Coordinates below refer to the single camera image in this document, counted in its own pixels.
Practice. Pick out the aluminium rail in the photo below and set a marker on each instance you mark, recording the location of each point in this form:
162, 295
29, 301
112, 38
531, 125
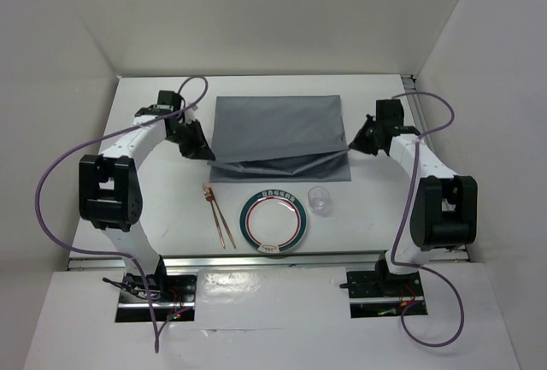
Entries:
256, 261
414, 102

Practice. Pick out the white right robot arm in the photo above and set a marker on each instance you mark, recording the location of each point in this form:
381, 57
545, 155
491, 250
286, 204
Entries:
440, 214

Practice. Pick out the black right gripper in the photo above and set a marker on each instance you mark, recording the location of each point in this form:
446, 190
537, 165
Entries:
360, 143

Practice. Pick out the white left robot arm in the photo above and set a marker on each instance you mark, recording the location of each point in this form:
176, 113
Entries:
109, 191

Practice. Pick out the white plate green red rim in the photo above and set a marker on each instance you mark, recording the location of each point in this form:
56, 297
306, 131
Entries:
273, 221

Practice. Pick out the grey cloth placemat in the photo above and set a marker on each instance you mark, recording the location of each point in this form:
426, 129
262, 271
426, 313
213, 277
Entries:
279, 138

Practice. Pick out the aluminium front rail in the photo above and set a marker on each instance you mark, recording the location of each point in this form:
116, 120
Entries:
256, 261

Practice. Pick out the copper fork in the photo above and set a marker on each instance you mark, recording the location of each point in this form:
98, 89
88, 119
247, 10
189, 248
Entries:
209, 198

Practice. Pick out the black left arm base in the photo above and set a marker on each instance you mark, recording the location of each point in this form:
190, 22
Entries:
174, 298

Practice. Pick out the aluminium right side rail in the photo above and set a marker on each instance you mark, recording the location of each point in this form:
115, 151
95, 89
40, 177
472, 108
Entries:
414, 102

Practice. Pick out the clear plastic cup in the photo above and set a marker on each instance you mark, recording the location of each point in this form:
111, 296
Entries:
320, 202

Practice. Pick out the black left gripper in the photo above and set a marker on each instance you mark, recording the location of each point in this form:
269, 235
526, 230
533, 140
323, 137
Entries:
199, 146

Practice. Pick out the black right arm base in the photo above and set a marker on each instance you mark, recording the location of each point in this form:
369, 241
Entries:
379, 294

